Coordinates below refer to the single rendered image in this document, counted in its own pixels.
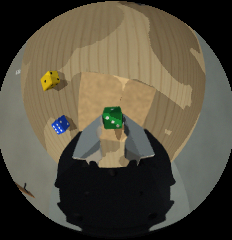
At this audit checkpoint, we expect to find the yellow die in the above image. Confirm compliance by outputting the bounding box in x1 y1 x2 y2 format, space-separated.
41 71 60 91

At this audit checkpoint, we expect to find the green die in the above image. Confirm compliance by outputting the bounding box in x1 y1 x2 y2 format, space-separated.
102 107 122 129

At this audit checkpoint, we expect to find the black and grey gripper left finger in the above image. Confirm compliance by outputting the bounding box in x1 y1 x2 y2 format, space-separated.
54 115 104 188

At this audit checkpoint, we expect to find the blue die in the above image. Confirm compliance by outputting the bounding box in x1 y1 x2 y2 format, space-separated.
52 115 70 134

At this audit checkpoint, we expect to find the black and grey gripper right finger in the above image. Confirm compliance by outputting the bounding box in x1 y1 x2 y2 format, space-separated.
122 114 176 186

